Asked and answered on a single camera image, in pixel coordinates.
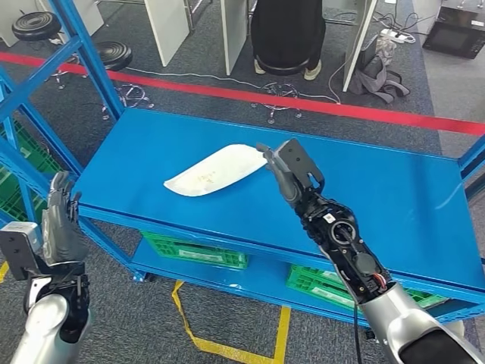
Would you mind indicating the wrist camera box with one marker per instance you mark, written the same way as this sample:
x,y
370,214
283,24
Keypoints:
x,y
299,160
20,248

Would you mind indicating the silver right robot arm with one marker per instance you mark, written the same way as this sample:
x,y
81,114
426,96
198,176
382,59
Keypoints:
x,y
397,311

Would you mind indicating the black round stool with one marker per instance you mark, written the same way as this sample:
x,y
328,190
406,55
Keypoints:
x,y
113,55
35,25
282,68

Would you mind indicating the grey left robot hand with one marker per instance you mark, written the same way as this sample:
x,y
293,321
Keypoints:
x,y
60,236

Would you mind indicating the black microwave oven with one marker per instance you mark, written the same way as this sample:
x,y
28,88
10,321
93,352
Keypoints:
x,y
451,37

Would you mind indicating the green plastic crate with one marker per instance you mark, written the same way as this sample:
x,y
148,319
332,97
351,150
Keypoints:
x,y
322,286
40,158
189,251

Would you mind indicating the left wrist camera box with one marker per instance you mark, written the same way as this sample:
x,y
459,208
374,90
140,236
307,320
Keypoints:
x,y
20,248

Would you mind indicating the white power strip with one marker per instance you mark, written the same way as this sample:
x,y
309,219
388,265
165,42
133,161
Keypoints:
x,y
392,35

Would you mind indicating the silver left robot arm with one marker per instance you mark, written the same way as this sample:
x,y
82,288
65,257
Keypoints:
x,y
45,326

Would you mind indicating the person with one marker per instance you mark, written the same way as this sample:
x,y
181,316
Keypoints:
x,y
288,30

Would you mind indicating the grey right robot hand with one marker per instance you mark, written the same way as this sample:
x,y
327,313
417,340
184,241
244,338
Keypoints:
x,y
288,188

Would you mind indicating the white curved panel part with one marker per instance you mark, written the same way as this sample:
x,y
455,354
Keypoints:
x,y
212,173

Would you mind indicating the blue metal shelf rack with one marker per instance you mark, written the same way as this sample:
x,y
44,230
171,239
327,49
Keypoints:
x,y
151,150

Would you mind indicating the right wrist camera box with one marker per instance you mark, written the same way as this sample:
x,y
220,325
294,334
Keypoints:
x,y
299,160

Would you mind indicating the yellow floor tape square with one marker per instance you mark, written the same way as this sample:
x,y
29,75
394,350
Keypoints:
x,y
282,331

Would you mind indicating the grey backpack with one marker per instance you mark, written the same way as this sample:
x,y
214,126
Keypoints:
x,y
371,75

